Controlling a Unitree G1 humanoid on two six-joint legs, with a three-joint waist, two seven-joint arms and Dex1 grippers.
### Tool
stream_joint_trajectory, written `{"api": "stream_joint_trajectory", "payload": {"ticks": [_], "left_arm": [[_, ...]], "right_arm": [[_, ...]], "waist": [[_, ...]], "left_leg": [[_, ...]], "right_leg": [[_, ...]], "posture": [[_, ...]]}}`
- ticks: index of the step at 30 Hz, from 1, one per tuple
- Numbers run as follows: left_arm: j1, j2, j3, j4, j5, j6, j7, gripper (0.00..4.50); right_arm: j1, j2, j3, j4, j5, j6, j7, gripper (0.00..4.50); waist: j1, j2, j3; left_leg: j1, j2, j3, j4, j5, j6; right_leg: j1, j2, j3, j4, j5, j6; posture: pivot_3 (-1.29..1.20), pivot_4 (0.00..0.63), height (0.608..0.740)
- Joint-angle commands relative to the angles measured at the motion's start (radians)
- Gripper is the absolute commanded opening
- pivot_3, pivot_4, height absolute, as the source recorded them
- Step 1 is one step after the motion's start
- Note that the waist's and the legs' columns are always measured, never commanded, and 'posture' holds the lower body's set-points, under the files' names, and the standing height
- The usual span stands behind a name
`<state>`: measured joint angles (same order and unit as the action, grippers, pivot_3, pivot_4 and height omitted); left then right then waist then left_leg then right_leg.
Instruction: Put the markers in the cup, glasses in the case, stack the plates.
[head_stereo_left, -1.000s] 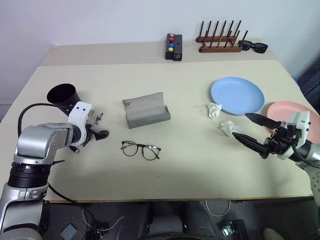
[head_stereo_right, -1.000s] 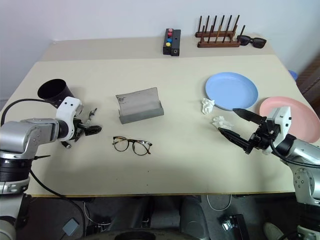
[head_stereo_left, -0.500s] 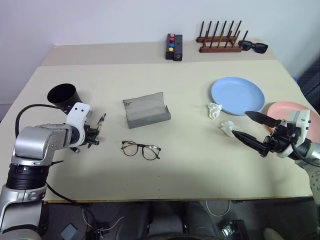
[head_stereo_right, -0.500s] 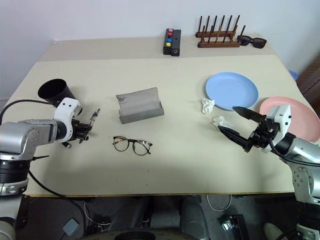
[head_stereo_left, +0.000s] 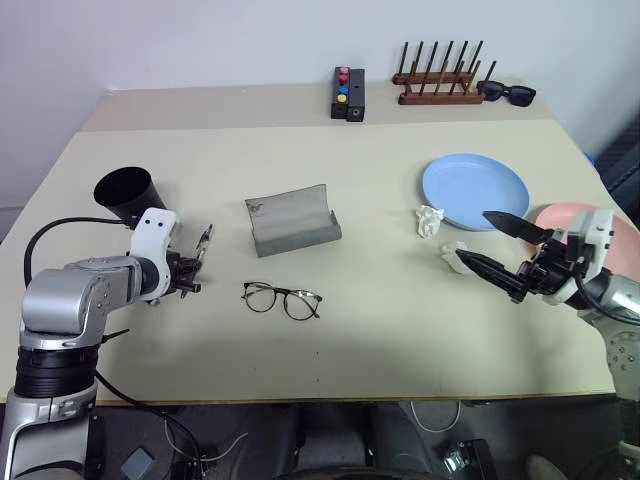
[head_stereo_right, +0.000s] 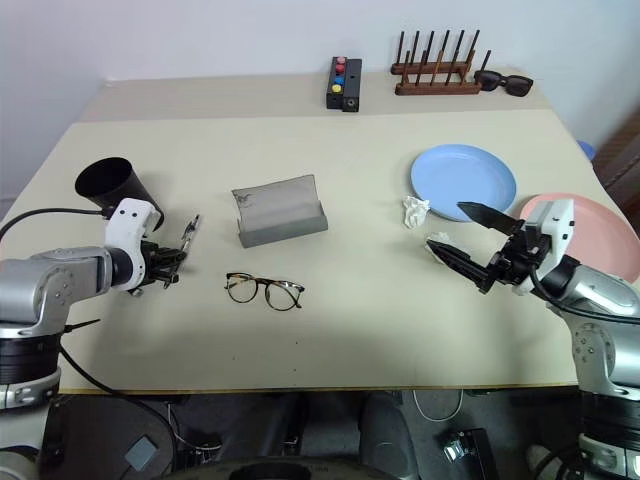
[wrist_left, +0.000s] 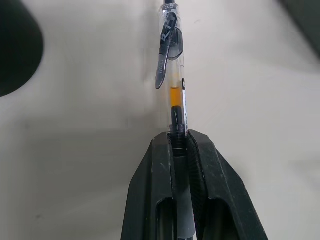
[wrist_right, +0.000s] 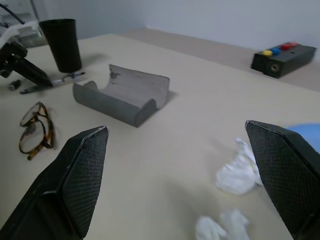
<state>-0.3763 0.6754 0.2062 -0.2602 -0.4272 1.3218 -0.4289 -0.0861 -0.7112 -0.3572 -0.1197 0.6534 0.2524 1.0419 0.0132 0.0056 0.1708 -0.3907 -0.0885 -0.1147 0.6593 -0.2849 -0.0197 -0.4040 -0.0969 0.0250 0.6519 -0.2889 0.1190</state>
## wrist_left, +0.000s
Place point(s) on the black cup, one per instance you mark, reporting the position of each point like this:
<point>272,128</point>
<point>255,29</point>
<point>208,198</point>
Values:
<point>17,47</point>

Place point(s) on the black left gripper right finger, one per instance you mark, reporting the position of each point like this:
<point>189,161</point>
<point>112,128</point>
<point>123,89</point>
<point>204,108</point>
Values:
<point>225,190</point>

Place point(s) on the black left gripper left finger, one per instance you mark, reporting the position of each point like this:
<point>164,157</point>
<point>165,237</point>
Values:
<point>147,190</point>

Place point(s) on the clear gel pen black clip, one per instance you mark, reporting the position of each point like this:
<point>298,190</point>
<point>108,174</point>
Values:
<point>176,97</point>

